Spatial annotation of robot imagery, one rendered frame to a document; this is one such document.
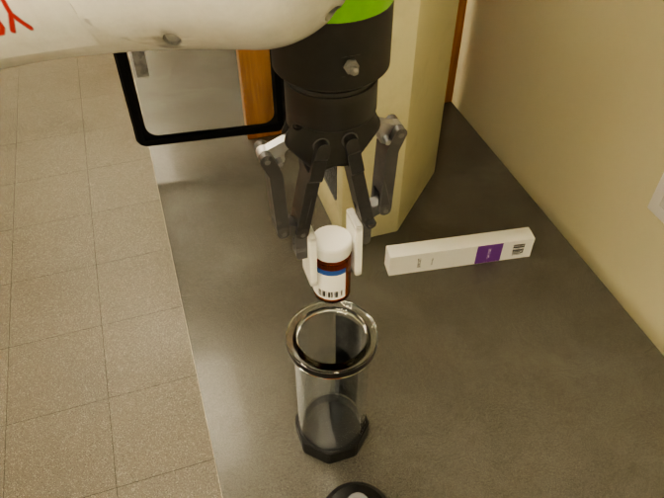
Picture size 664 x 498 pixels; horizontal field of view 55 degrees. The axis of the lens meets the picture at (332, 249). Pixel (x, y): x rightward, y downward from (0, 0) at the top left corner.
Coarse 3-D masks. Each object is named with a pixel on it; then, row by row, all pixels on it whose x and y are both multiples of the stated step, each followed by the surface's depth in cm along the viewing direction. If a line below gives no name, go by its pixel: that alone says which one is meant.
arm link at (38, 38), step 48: (0, 0) 33; (48, 0) 32; (96, 0) 31; (144, 0) 30; (192, 0) 29; (240, 0) 28; (288, 0) 28; (336, 0) 30; (0, 48) 35; (48, 48) 35; (96, 48) 35; (144, 48) 34; (192, 48) 33; (240, 48) 32
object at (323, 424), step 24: (312, 312) 77; (336, 312) 78; (360, 312) 77; (288, 336) 74; (312, 336) 80; (336, 336) 81; (360, 336) 78; (312, 360) 72; (336, 360) 85; (360, 360) 72; (312, 384) 75; (336, 384) 74; (360, 384) 76; (312, 408) 79; (336, 408) 78; (360, 408) 81; (312, 432) 83; (336, 432) 82; (360, 432) 86
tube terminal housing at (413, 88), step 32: (416, 0) 88; (448, 0) 100; (416, 32) 91; (448, 32) 106; (416, 64) 96; (448, 64) 113; (384, 96) 97; (416, 96) 101; (416, 128) 108; (416, 160) 115; (320, 192) 124; (416, 192) 123; (384, 224) 117
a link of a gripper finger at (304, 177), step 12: (324, 144) 53; (312, 156) 54; (324, 156) 53; (300, 168) 57; (312, 168) 54; (324, 168) 55; (300, 180) 57; (312, 180) 55; (300, 192) 58; (312, 192) 57; (300, 204) 58; (312, 204) 58; (300, 216) 58; (300, 228) 59
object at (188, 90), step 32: (160, 64) 118; (192, 64) 119; (224, 64) 120; (256, 64) 121; (160, 96) 122; (192, 96) 123; (224, 96) 125; (256, 96) 126; (160, 128) 127; (192, 128) 129
